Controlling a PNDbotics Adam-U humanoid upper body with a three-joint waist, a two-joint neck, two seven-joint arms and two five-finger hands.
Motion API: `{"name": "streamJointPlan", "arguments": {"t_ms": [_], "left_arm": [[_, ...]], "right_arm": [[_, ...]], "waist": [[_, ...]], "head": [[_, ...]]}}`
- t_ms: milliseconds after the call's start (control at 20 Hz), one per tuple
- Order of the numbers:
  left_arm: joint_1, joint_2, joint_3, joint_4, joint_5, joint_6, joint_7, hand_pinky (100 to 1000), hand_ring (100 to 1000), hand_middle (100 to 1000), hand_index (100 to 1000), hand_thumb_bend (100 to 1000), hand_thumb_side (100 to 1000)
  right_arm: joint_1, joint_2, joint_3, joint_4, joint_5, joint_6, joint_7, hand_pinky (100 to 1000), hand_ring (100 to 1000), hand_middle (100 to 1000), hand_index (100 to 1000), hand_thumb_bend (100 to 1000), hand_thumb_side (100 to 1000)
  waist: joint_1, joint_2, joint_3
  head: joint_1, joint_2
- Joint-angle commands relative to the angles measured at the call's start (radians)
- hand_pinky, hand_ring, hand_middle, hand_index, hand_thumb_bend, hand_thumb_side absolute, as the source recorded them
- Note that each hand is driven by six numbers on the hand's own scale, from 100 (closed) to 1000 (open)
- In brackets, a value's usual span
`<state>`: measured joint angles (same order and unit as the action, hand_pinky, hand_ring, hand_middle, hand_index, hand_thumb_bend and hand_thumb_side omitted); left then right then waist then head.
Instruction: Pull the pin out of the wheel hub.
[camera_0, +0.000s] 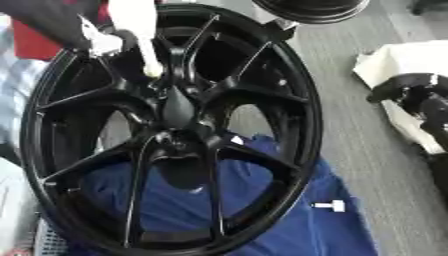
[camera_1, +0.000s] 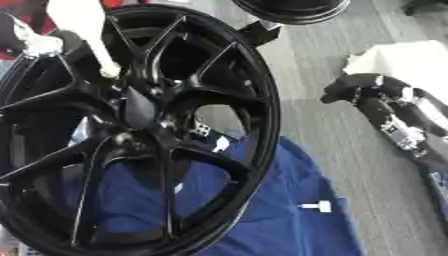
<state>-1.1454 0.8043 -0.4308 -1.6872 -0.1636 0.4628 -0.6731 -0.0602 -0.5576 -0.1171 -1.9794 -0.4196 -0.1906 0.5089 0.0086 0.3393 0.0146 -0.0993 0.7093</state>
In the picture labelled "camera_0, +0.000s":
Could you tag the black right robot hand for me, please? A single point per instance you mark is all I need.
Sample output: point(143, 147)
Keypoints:
point(421, 100)

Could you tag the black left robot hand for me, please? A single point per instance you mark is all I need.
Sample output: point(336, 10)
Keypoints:
point(127, 55)

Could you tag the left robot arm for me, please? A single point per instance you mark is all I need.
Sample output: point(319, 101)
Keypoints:
point(41, 20)

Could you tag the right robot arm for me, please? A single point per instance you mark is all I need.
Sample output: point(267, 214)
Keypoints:
point(405, 56)

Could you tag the black spoked wheel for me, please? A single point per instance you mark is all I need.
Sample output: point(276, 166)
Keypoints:
point(177, 111)

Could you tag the black round wheel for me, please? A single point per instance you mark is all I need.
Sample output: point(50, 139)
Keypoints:
point(309, 10)

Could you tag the red fabric item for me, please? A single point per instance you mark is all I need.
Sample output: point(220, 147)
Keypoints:
point(32, 46)

